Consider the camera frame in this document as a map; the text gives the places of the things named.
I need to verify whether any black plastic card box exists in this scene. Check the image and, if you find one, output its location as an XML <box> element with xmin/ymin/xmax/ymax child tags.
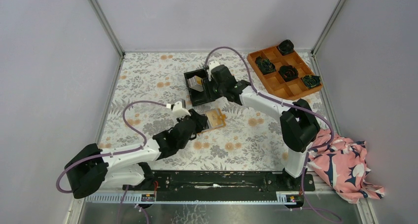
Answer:
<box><xmin>184</xmin><ymin>69</ymin><xmax>215</xmax><ymax>107</ymax></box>

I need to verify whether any yellow leather card holder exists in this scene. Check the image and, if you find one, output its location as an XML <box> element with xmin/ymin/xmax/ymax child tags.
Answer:
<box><xmin>198</xmin><ymin>108</ymin><xmax>226</xmax><ymax>134</ymax></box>

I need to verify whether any gold credit card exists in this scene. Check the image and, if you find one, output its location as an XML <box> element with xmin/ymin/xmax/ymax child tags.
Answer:
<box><xmin>204</xmin><ymin>109</ymin><xmax>223</xmax><ymax>129</ymax></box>

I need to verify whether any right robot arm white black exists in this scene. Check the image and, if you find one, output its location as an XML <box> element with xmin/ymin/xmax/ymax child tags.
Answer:
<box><xmin>205</xmin><ymin>61</ymin><xmax>320</xmax><ymax>190</ymax></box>

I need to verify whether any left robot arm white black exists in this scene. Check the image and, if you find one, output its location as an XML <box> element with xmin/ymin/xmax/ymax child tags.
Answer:
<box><xmin>64</xmin><ymin>110</ymin><xmax>209</xmax><ymax>199</ymax></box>

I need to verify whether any stack of credit cards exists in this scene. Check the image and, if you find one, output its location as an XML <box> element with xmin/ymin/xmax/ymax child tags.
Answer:
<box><xmin>187</xmin><ymin>75</ymin><xmax>204</xmax><ymax>92</ymax></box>

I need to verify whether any rolled green tie left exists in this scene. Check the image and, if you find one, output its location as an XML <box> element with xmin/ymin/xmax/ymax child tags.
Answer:
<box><xmin>255</xmin><ymin>56</ymin><xmax>276</xmax><ymax>75</ymax></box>

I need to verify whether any rolled green tie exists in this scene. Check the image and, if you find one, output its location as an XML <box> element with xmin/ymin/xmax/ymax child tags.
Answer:
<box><xmin>255</xmin><ymin>56</ymin><xmax>276</xmax><ymax>75</ymax></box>
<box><xmin>301</xmin><ymin>75</ymin><xmax>321</xmax><ymax>89</ymax></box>

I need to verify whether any floral patterned table mat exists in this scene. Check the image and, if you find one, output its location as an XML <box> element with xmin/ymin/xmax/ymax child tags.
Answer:
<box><xmin>97</xmin><ymin>52</ymin><xmax>334</xmax><ymax>172</ymax></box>

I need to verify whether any rolled dark tie centre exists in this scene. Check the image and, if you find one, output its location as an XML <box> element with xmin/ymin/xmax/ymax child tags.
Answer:
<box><xmin>279</xmin><ymin>65</ymin><xmax>299</xmax><ymax>82</ymax></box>

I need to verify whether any rolled dark tie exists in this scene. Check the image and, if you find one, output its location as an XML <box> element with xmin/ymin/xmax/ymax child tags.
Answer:
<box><xmin>279</xmin><ymin>65</ymin><xmax>299</xmax><ymax>82</ymax></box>
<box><xmin>277</xmin><ymin>39</ymin><xmax>294</xmax><ymax>56</ymax></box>

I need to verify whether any orange wooden compartment tray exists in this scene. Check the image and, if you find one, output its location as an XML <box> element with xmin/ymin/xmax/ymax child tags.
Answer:
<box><xmin>247</xmin><ymin>45</ymin><xmax>323</xmax><ymax>101</ymax></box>

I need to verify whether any rolled dark tie top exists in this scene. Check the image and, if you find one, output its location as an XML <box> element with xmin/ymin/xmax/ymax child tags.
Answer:
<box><xmin>277</xmin><ymin>39</ymin><xmax>294</xmax><ymax>56</ymax></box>

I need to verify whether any rolled green tie right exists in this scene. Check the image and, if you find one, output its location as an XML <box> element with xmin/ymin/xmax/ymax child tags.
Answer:
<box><xmin>301</xmin><ymin>75</ymin><xmax>321</xmax><ymax>89</ymax></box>

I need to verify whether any pink patterned cloth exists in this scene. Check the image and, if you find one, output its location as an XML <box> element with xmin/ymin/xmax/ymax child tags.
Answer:
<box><xmin>307</xmin><ymin>134</ymin><xmax>385</xmax><ymax>204</ymax></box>

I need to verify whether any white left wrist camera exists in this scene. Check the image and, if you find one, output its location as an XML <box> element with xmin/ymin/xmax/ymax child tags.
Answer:
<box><xmin>166</xmin><ymin>99</ymin><xmax>191</xmax><ymax>119</ymax></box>

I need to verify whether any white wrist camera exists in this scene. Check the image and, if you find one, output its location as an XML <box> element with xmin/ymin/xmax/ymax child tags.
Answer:
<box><xmin>166</xmin><ymin>99</ymin><xmax>191</xmax><ymax>119</ymax></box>
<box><xmin>204</xmin><ymin>61</ymin><xmax>221</xmax><ymax>81</ymax></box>

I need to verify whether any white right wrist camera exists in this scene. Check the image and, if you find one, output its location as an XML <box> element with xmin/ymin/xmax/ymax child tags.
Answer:
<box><xmin>204</xmin><ymin>61</ymin><xmax>221</xmax><ymax>81</ymax></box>

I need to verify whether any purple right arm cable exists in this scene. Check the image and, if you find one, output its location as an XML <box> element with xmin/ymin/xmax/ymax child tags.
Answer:
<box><xmin>204</xmin><ymin>46</ymin><xmax>344</xmax><ymax>223</ymax></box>

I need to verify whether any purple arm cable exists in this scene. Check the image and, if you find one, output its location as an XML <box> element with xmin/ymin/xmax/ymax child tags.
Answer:
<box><xmin>56</xmin><ymin>100</ymin><xmax>169</xmax><ymax>194</ymax></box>
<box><xmin>204</xmin><ymin>46</ymin><xmax>344</xmax><ymax>223</ymax></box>

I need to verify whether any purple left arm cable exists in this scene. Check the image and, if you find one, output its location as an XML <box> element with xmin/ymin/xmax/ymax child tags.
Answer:
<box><xmin>56</xmin><ymin>100</ymin><xmax>169</xmax><ymax>194</ymax></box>

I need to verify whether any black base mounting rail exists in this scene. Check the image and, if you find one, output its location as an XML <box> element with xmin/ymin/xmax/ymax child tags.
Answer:
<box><xmin>128</xmin><ymin>170</ymin><xmax>315</xmax><ymax>202</ymax></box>

